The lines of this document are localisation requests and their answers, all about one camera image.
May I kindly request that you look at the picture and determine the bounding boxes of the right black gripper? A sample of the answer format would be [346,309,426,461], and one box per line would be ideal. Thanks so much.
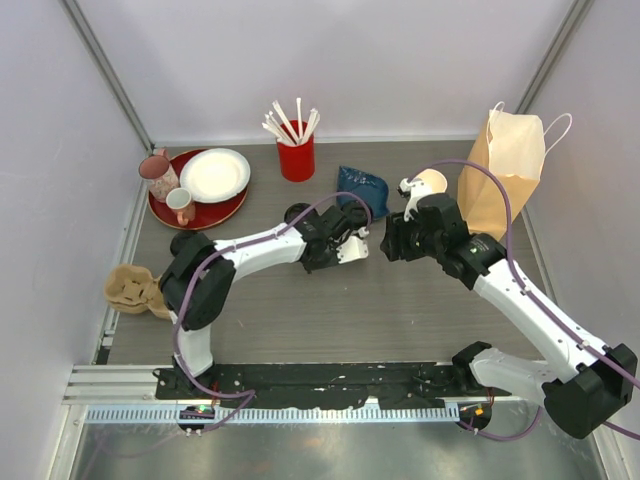
[381,208,444,261]

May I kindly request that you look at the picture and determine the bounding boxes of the stack of paper cups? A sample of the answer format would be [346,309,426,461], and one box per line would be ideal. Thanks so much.
[413,168,448,197]

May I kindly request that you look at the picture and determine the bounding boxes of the brown paper bag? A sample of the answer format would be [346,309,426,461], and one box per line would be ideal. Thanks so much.
[457,101,573,240]

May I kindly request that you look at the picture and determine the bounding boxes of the stack of black lids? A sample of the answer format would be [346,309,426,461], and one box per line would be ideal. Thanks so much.
[170,230,197,257]

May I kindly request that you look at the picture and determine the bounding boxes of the beige pulp cup carrier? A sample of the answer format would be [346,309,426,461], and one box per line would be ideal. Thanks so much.
[103,264,170,320]

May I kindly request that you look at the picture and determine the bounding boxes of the black lid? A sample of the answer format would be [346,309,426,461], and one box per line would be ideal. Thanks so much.
[284,202,309,224]

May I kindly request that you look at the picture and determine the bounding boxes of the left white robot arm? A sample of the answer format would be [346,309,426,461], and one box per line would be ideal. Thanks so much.
[159,200,370,399]

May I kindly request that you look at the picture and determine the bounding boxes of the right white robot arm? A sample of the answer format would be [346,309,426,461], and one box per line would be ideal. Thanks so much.
[381,193,638,439]

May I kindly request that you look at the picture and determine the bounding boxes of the blue leaf-shaped dish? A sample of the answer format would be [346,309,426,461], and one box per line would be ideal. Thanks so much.
[336,166,389,220]

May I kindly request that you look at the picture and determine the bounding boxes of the red cylindrical straw holder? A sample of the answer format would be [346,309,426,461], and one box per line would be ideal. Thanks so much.
[276,136,315,182]

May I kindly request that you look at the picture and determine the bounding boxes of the red round plate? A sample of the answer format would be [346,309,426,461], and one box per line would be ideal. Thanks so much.
[147,149,248,230]

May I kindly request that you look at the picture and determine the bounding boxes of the bundle of wrapped straws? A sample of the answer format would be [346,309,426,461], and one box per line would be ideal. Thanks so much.
[261,97,321,148]

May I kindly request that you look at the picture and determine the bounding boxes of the white paper plate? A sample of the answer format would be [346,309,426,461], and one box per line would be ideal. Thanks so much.
[180,148,251,204]

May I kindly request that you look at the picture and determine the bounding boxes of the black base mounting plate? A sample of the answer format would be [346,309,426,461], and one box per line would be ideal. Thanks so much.
[154,360,514,411]

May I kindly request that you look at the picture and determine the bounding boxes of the pink floral pitcher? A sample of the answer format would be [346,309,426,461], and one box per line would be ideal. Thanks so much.
[138,148,180,203]

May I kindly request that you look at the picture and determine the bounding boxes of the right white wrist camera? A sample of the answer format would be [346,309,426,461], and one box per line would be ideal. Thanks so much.
[398,178,433,222]

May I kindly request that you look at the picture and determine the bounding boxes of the small pink-handled mug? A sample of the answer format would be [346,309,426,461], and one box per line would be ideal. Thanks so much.
[165,187,196,226]

